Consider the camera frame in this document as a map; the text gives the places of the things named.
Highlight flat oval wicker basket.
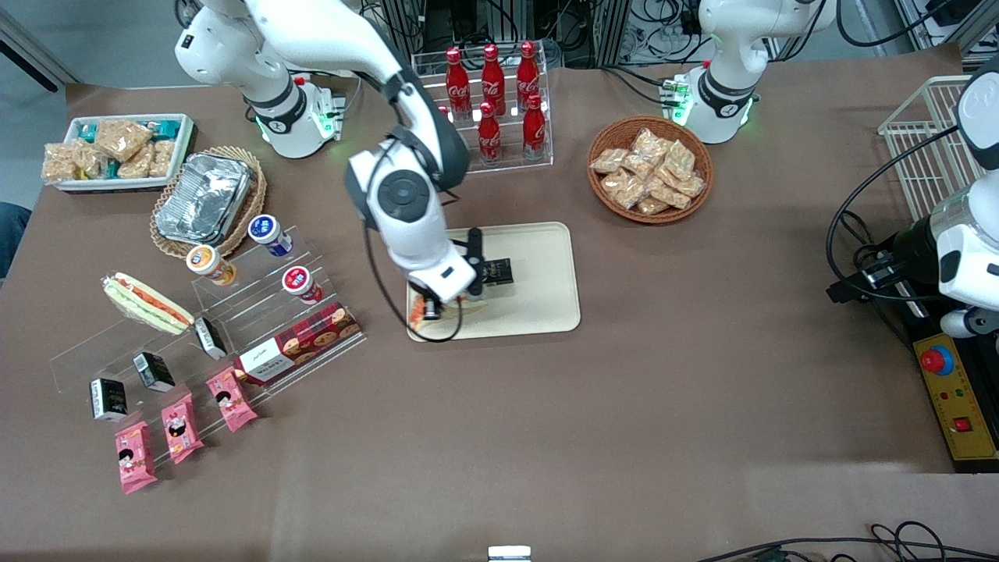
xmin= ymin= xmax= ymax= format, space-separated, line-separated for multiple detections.
xmin=149 ymin=145 xmax=268 ymax=261

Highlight black cables at arm base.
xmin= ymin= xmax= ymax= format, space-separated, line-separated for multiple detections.
xmin=599 ymin=64 xmax=705 ymax=107

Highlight black floor cables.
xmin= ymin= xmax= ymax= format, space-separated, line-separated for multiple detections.
xmin=693 ymin=521 xmax=999 ymax=562

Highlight dark blue chair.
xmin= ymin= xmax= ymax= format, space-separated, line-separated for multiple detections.
xmin=0 ymin=201 xmax=33 ymax=282

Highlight dark grey pole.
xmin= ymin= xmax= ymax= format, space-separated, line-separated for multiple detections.
xmin=0 ymin=8 xmax=61 ymax=94

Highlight plastic sandwich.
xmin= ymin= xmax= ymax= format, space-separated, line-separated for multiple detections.
xmin=102 ymin=272 xmax=195 ymax=337
xmin=409 ymin=290 xmax=491 ymax=327

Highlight yellow black control box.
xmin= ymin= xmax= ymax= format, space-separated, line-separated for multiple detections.
xmin=890 ymin=297 xmax=999 ymax=474

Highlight pink snack packet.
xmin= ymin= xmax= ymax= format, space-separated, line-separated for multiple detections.
xmin=114 ymin=420 xmax=158 ymax=496
xmin=161 ymin=392 xmax=206 ymax=466
xmin=204 ymin=366 xmax=259 ymax=433

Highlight clear acrylic bottle rack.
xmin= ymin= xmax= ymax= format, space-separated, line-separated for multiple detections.
xmin=411 ymin=42 xmax=554 ymax=173

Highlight grey aluminium frame rack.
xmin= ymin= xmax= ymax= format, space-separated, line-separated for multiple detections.
xmin=890 ymin=0 xmax=999 ymax=57
xmin=379 ymin=0 xmax=627 ymax=69

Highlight white rectangular plastic bin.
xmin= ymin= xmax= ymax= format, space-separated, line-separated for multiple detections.
xmin=43 ymin=113 xmax=197 ymax=194

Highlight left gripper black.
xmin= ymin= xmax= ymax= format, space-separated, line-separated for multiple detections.
xmin=825 ymin=217 xmax=942 ymax=306

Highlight orange lid yoghurt cup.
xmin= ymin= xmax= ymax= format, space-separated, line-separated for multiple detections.
xmin=185 ymin=244 xmax=238 ymax=288

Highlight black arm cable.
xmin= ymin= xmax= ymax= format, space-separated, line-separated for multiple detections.
xmin=825 ymin=125 xmax=969 ymax=307
xmin=362 ymin=140 xmax=466 ymax=344

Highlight white wire basket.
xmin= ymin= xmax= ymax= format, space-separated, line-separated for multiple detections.
xmin=877 ymin=75 xmax=986 ymax=224

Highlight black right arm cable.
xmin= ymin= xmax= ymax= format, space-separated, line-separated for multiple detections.
xmin=362 ymin=140 xmax=466 ymax=344

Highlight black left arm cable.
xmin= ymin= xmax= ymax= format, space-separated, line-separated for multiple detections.
xmin=825 ymin=125 xmax=969 ymax=307

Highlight blue lid yoghurt cup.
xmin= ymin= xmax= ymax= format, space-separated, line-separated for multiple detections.
xmin=247 ymin=214 xmax=294 ymax=259

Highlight clear acrylic stepped stand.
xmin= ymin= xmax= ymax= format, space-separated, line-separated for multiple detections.
xmin=48 ymin=308 xmax=236 ymax=471
xmin=190 ymin=226 xmax=368 ymax=393

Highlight silver foil container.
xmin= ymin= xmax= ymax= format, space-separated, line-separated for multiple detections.
xmin=154 ymin=153 xmax=253 ymax=245

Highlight red plaid cookie box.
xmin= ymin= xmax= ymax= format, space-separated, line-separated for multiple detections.
xmin=233 ymin=302 xmax=363 ymax=386

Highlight round brown wicker basket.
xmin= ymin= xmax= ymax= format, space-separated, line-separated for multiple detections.
xmin=587 ymin=116 xmax=715 ymax=226

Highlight cream plastic tray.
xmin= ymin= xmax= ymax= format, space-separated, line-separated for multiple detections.
xmin=405 ymin=222 xmax=582 ymax=343

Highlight red lid yoghurt cup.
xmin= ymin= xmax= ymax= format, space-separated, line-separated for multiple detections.
xmin=281 ymin=265 xmax=325 ymax=306

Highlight small black carton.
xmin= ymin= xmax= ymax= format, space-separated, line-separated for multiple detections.
xmin=89 ymin=377 xmax=129 ymax=423
xmin=132 ymin=351 xmax=177 ymax=393
xmin=193 ymin=315 xmax=228 ymax=361

